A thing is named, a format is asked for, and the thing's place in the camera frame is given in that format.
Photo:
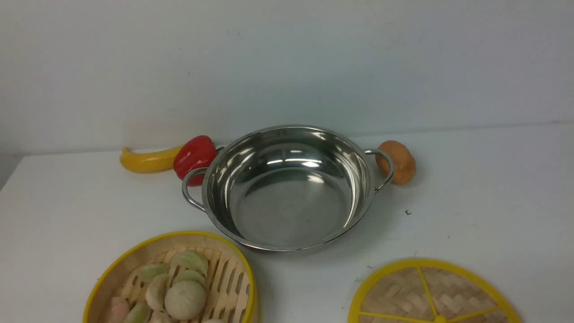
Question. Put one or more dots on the stainless steel two-handled pot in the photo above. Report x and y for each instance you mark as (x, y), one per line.
(289, 187)

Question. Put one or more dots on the green dumpling upper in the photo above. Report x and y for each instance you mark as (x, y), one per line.
(192, 261)

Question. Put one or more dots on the green dumpling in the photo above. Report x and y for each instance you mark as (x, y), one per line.
(192, 261)
(148, 272)

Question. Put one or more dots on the pale folded dumpling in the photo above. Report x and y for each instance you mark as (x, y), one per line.
(156, 292)

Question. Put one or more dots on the pink dumpling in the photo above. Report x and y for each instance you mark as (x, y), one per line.
(118, 310)

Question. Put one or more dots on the yellow-rimmed woven bamboo lid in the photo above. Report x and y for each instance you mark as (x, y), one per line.
(428, 291)

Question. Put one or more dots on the green dumpling left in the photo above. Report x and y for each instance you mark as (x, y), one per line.
(148, 272)

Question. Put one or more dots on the brown toy potato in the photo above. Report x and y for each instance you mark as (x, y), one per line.
(405, 166)

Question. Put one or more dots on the yellow toy banana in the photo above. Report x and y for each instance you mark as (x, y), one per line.
(144, 163)

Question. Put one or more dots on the yellow-rimmed bamboo steamer basket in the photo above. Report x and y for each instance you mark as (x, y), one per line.
(230, 286)

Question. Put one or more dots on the round white steamed bun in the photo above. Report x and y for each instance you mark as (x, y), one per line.
(185, 300)

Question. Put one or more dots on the red toy bell pepper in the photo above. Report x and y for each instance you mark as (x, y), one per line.
(199, 152)

